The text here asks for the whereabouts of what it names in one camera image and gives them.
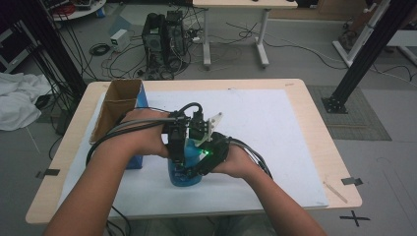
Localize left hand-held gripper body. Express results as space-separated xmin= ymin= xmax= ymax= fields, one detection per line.
xmin=161 ymin=109 xmax=225 ymax=149

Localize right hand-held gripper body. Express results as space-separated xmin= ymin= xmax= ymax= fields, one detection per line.
xmin=194 ymin=130 xmax=232 ymax=177

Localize blue liquid bottle white cap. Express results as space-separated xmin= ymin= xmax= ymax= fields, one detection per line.
xmin=167 ymin=137 xmax=209 ymax=188

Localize blue cardboard box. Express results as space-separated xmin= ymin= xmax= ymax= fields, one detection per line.
xmin=89 ymin=78 xmax=149 ymax=170

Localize person's right hand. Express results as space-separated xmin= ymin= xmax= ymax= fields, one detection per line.
xmin=210 ymin=144 xmax=264 ymax=180

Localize person's left hand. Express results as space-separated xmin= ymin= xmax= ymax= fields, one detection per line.
xmin=122 ymin=108 xmax=172 ymax=159

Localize person's legs in jeans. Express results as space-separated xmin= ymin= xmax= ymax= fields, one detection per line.
xmin=131 ymin=214 xmax=278 ymax=236

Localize black computer tower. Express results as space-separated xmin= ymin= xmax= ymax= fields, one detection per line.
xmin=141 ymin=12 xmax=169 ymax=78
xmin=165 ymin=10 xmax=188 ymax=75

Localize small white device box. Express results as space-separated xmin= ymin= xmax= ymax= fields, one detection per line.
xmin=109 ymin=29 xmax=132 ymax=53

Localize light wooden table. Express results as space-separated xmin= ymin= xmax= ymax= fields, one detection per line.
xmin=25 ymin=78 xmax=364 ymax=226

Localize white-legged wooden desk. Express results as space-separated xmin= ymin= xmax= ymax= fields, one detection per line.
xmin=192 ymin=0 xmax=299 ymax=71

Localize grey tape piece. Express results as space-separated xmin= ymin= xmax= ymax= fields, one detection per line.
xmin=34 ymin=167 xmax=61 ymax=180
xmin=340 ymin=176 xmax=364 ymax=187

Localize thin wooden strip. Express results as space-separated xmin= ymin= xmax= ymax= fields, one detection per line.
xmin=323 ymin=181 xmax=349 ymax=205

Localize round white table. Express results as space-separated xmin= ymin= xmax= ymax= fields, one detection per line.
xmin=48 ymin=0 xmax=108 ymax=23

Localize grey floor mat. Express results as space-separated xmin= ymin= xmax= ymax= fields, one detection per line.
xmin=306 ymin=85 xmax=393 ymax=142

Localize black tape cross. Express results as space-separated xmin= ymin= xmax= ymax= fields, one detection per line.
xmin=338 ymin=209 xmax=372 ymax=228

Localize white cloth heap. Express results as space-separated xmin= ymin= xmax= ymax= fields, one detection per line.
xmin=0 ymin=72 xmax=53 ymax=132

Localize white metal stand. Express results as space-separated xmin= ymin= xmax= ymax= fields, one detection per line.
xmin=332 ymin=0 xmax=393 ymax=69

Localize right gripper cable bundle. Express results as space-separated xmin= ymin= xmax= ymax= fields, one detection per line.
xmin=228 ymin=137 xmax=273 ymax=180

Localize gripper cable bundle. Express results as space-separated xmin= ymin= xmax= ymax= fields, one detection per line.
xmin=228 ymin=137 xmax=273 ymax=180
xmin=85 ymin=101 xmax=204 ymax=167

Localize left gripper cable bundle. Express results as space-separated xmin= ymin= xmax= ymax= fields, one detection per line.
xmin=85 ymin=101 xmax=204 ymax=167

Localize coiled black cable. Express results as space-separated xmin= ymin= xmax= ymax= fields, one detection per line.
xmin=89 ymin=42 xmax=112 ymax=57

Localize long black floor cable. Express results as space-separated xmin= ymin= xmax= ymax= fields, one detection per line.
xmin=225 ymin=21 xmax=348 ymax=72

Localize black metal post with cables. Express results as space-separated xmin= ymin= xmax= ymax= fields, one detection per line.
xmin=0 ymin=0 xmax=87 ymax=99

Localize black metal post with base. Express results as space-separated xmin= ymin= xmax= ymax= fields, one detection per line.
xmin=321 ymin=0 xmax=417 ymax=115

